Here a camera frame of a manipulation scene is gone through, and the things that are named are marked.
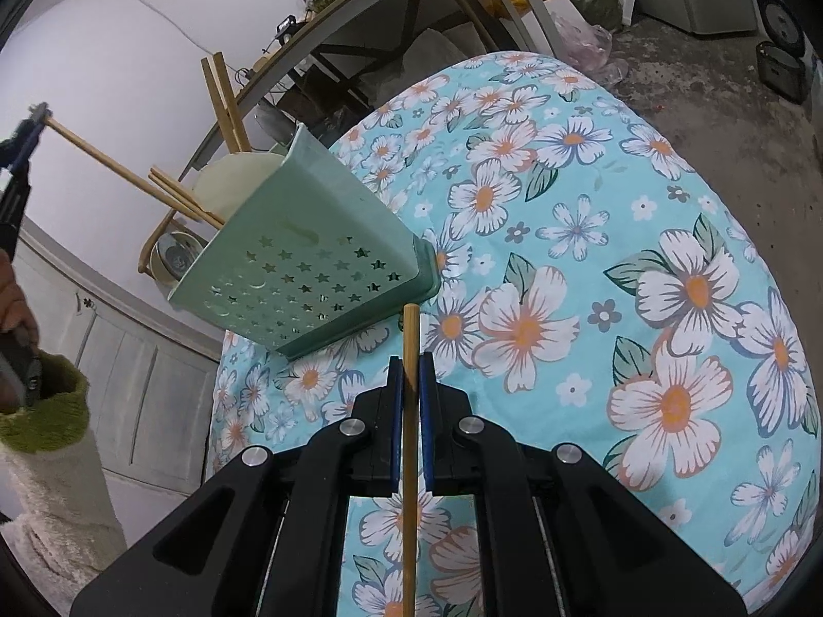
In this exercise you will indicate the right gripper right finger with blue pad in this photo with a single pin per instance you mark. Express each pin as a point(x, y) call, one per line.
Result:
point(429, 410)

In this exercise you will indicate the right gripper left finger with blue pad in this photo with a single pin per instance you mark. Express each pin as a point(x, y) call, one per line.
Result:
point(395, 385)

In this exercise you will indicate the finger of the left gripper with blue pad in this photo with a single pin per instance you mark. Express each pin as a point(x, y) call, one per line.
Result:
point(17, 149)

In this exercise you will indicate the bamboo chopstick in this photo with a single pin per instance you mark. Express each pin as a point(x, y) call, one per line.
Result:
point(228, 117)
point(142, 183)
point(185, 197)
point(410, 472)

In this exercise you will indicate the metal spoon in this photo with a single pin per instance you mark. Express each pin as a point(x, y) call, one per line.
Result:
point(174, 254)

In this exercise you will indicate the fleece sleeve forearm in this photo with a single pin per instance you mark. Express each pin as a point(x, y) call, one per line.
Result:
point(67, 532)

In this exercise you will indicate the person left hand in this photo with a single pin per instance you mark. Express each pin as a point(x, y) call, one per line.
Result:
point(20, 339)

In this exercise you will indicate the green perforated utensil holder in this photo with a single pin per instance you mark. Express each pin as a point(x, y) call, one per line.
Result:
point(310, 257)

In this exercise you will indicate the wooden chair black seat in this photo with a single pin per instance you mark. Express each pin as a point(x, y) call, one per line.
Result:
point(144, 257)

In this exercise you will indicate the floral turquoise tablecloth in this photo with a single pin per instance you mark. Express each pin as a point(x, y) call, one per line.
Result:
point(596, 291)

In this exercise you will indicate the white panel door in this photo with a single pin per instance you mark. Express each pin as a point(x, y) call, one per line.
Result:
point(151, 376)

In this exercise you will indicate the wooden desk white legs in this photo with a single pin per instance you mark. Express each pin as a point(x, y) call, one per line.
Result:
point(333, 20)

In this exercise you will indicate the black rice cooker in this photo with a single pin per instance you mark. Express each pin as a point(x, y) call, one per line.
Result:
point(784, 65)

